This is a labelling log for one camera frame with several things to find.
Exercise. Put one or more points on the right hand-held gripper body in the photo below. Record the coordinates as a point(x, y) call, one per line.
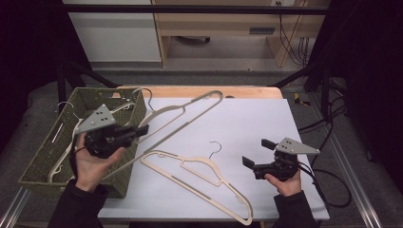
point(294, 146)

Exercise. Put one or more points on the person's right hand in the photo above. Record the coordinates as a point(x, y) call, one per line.
point(288, 188)

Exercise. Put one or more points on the light wooden desk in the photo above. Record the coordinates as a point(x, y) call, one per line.
point(221, 23)

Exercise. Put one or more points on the aluminium rail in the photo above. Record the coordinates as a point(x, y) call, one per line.
point(14, 207)
point(351, 171)

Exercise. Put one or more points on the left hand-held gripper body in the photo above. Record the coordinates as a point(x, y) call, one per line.
point(96, 119)

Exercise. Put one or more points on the yellow and black tool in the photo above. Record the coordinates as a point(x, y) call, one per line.
point(299, 100)

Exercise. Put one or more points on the white cabinet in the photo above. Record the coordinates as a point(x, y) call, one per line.
point(117, 38)

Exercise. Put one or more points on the person's left hand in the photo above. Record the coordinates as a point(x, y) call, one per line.
point(92, 171)

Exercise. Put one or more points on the beige plastic clothes hanger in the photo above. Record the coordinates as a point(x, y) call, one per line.
point(61, 161)
point(207, 106)
point(199, 158)

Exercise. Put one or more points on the green woven basket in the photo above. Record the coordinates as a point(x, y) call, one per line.
point(47, 158)

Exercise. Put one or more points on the black stand leg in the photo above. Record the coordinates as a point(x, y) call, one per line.
point(85, 74)
point(312, 74)

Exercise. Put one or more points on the black horizontal frame bar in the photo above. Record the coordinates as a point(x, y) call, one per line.
point(190, 9)

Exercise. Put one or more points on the white table mat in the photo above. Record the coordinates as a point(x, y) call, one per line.
point(253, 123)

